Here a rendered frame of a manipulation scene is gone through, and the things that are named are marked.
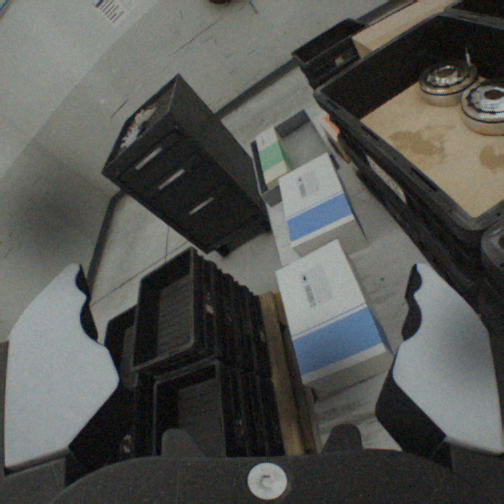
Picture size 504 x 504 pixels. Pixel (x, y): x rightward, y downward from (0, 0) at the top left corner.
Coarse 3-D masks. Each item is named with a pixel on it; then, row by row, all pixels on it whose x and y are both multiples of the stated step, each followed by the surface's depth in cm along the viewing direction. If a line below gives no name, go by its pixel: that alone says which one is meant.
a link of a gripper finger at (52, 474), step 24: (0, 360) 6; (0, 384) 5; (0, 408) 5; (0, 432) 4; (0, 456) 4; (72, 456) 5; (0, 480) 4; (24, 480) 4; (48, 480) 4; (72, 480) 4
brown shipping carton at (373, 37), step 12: (420, 0) 60; (432, 0) 57; (444, 0) 55; (408, 12) 60; (420, 12) 57; (432, 12) 55; (384, 24) 63; (396, 24) 60; (408, 24) 57; (360, 36) 66; (372, 36) 63; (384, 36) 60; (360, 48) 67; (372, 48) 60
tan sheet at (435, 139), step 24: (408, 96) 50; (360, 120) 54; (384, 120) 50; (408, 120) 47; (432, 120) 44; (456, 120) 41; (408, 144) 44; (432, 144) 41; (456, 144) 39; (480, 144) 36; (432, 168) 39; (456, 168) 37; (480, 168) 35; (456, 192) 35; (480, 192) 33
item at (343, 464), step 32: (192, 448) 5; (352, 448) 5; (96, 480) 4; (128, 480) 4; (160, 480) 4; (192, 480) 4; (224, 480) 4; (256, 480) 4; (288, 480) 4; (320, 480) 4; (352, 480) 4; (384, 480) 4; (416, 480) 4; (448, 480) 4
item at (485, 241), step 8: (496, 224) 22; (488, 232) 22; (496, 232) 21; (488, 240) 21; (496, 240) 21; (488, 248) 21; (496, 248) 21; (488, 256) 21; (496, 256) 20; (488, 264) 21; (496, 264) 20; (496, 272) 21; (496, 280) 21
